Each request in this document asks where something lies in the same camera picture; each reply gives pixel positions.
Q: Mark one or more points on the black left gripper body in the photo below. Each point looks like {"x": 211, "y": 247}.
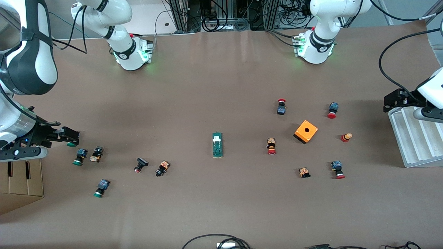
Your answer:
{"x": 411, "y": 99}

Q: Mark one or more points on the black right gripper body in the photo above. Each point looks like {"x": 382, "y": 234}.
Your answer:
{"x": 41, "y": 135}

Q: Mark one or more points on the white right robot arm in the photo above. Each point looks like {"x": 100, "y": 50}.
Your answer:
{"x": 131, "y": 55}

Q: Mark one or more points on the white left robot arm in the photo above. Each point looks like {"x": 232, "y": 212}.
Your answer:
{"x": 316, "y": 50}

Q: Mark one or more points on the black button orange contact block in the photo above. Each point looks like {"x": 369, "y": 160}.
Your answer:
{"x": 162, "y": 168}
{"x": 96, "y": 154}

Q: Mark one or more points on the white stepped plastic tray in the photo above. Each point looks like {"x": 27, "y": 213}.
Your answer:
{"x": 415, "y": 145}

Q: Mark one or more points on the red yellow knob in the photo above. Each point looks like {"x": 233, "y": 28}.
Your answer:
{"x": 346, "y": 137}

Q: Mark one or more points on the brown cardboard box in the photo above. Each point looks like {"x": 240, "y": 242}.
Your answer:
{"x": 20, "y": 186}

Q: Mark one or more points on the red push button blue block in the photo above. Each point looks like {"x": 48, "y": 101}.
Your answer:
{"x": 281, "y": 107}
{"x": 337, "y": 169}
{"x": 333, "y": 110}

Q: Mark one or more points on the black square red button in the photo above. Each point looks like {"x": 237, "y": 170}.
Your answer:
{"x": 141, "y": 163}

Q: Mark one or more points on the small orange contact block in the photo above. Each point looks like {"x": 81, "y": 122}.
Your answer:
{"x": 304, "y": 172}

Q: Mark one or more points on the red emergency button orange block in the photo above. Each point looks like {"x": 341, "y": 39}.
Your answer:
{"x": 271, "y": 146}

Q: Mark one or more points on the white adapter block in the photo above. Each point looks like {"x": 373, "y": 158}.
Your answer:
{"x": 226, "y": 245}

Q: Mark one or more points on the orange button enclosure box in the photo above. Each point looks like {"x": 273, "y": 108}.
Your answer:
{"x": 300, "y": 133}

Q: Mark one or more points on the aluminium profile post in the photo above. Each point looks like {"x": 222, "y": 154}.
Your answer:
{"x": 181, "y": 15}
{"x": 270, "y": 14}

